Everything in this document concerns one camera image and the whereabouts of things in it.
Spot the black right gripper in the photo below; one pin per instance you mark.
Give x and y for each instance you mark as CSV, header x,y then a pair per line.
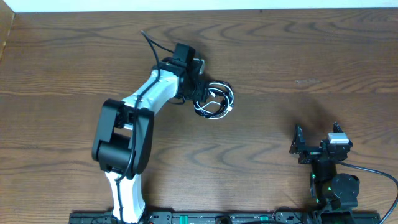
x,y
315,152

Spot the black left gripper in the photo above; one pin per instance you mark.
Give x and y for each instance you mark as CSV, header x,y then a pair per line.
x,y
200,90

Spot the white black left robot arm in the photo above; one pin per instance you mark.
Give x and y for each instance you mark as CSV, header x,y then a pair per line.
x,y
123,139

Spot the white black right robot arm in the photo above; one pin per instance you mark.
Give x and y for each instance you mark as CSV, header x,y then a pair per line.
x,y
339,191

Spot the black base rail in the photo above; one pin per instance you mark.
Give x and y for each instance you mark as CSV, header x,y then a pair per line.
x,y
280,216

